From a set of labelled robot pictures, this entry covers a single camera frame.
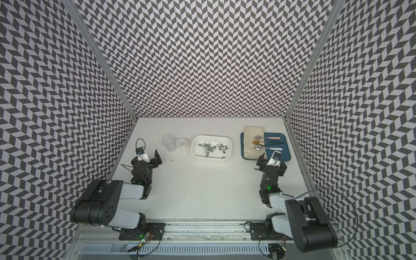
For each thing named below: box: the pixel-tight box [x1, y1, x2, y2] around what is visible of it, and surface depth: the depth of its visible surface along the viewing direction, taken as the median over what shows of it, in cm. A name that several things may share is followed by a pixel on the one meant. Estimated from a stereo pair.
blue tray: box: [240, 131, 292, 162], surface depth 106 cm
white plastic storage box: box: [190, 134, 233, 161], surface depth 101 cm
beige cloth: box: [243, 125, 266, 160], surface depth 107 cm
